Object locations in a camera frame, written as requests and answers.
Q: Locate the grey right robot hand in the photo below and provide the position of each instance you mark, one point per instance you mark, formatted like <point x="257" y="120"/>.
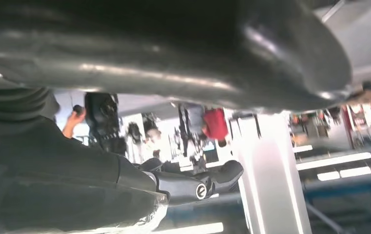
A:
<point x="172" y="48"/>

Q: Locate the standing humanoid robot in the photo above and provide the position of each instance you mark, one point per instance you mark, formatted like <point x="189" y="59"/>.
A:
<point x="103" y="122"/>

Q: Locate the person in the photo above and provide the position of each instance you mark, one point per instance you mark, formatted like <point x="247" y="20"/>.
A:
<point x="216" y="124"/>
<point x="195" y="119"/>

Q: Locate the white square pillar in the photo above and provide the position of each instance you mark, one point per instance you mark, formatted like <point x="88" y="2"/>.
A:
<point x="269" y="177"/>

